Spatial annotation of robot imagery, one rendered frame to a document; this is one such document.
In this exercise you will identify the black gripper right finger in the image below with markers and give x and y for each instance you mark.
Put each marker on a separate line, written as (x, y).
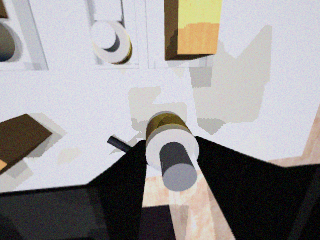
(259, 200)

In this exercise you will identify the black cylindrical rod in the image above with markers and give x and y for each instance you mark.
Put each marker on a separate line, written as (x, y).
(118, 144)

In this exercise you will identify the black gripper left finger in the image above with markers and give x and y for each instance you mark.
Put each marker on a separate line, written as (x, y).
(106, 208)

